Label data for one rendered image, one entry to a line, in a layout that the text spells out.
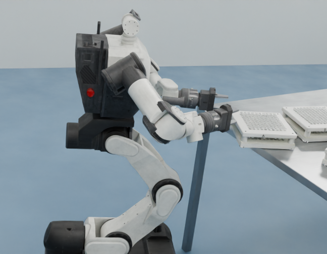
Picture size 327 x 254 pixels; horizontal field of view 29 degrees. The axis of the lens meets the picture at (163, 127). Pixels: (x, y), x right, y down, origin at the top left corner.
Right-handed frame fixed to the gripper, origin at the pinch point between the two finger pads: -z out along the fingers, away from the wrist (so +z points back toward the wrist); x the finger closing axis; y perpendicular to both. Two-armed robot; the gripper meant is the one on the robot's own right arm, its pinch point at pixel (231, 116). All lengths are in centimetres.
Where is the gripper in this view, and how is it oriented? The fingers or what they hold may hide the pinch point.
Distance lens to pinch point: 270.3
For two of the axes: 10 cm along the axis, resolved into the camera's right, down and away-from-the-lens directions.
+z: -7.6, 1.8, -6.3
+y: 6.4, 3.8, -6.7
